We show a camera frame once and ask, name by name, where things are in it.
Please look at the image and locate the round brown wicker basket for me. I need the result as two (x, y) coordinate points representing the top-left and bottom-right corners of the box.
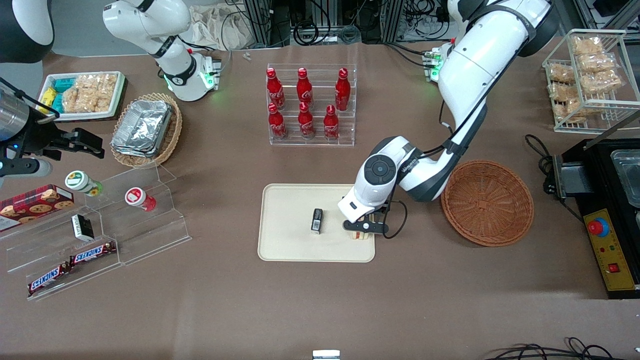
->
(440, 159), (535, 248)

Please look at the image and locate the white wire rack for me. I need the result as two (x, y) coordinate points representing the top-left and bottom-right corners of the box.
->
(542, 28), (640, 134)

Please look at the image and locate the oval wicker basket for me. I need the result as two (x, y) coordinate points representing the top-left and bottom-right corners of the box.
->
(109, 92), (184, 169)

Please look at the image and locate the cup with sunflower lid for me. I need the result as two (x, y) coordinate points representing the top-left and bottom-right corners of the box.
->
(64, 170), (104, 197)

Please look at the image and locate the thick black power cable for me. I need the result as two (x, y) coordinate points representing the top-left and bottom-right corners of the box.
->
(524, 134), (557, 195)

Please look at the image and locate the grey metal bar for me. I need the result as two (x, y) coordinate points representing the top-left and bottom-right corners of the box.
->
(583, 110), (640, 151)

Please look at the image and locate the cream rectangular plastic tray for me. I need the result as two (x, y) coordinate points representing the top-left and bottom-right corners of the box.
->
(257, 183), (376, 263)

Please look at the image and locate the thin black cable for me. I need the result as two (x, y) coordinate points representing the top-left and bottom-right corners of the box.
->
(558, 196), (586, 223)

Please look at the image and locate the Snickers chocolate bar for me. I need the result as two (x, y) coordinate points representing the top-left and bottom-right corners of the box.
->
(27, 263), (72, 297)
(69, 242), (117, 266)

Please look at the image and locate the clear acrylic bottle rack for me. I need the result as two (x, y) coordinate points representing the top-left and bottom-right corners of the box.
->
(266, 63), (357, 147)

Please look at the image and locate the cup with red lid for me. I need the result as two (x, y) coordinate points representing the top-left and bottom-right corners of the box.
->
(124, 186), (157, 212)

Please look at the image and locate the aluminium profile frame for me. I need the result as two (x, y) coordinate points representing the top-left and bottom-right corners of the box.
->
(243, 0), (292, 50)

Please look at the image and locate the clear bag of brown snacks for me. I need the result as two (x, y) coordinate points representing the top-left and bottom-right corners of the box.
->
(554, 99), (587, 124)
(582, 70), (624, 94)
(577, 52), (617, 74)
(547, 63), (576, 84)
(549, 81), (582, 102)
(572, 36), (604, 57)

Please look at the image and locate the small black and white carton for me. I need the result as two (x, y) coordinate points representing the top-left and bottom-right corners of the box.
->
(71, 213), (95, 242)

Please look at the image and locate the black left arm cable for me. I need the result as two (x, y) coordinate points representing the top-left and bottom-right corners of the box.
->
(382, 27), (531, 240)

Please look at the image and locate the coiled black cable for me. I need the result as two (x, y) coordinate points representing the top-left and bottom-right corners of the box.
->
(292, 19), (322, 47)

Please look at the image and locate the red cookie box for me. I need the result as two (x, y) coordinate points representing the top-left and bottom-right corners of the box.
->
(0, 184), (75, 232)

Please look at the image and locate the bag of rice crackers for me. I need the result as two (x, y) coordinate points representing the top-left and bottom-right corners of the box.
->
(79, 73), (119, 113)
(61, 85), (91, 114)

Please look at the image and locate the red cola bottle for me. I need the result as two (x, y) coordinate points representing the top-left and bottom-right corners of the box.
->
(298, 102), (316, 140)
(266, 67), (285, 111)
(268, 103), (288, 141)
(296, 67), (314, 106)
(323, 104), (341, 142)
(335, 67), (352, 112)

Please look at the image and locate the black cable bundle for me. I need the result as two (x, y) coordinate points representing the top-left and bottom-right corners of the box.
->
(486, 336), (622, 360)

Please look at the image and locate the steel pan in appliance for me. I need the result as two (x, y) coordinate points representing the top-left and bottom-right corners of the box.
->
(609, 149), (640, 209)

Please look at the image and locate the clear acrylic stepped shelf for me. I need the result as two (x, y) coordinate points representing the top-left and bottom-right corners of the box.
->
(0, 164), (192, 302)

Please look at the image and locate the white cloth bag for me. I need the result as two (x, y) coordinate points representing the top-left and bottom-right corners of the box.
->
(187, 4), (257, 51)

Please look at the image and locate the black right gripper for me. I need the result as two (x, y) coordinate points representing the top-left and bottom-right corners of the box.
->
(0, 110), (106, 162)

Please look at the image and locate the white rectangular snack tray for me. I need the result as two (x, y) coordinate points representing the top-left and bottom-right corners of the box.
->
(37, 70), (127, 123)

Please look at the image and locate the black appliance with yellow panel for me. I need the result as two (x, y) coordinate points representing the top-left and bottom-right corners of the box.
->
(559, 137), (640, 300)

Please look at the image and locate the aluminium foil container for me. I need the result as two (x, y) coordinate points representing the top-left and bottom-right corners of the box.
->
(111, 99), (174, 151)
(111, 139), (166, 158)

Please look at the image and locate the grey metal box with plate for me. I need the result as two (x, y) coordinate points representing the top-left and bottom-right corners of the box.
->
(552, 154), (596, 199)

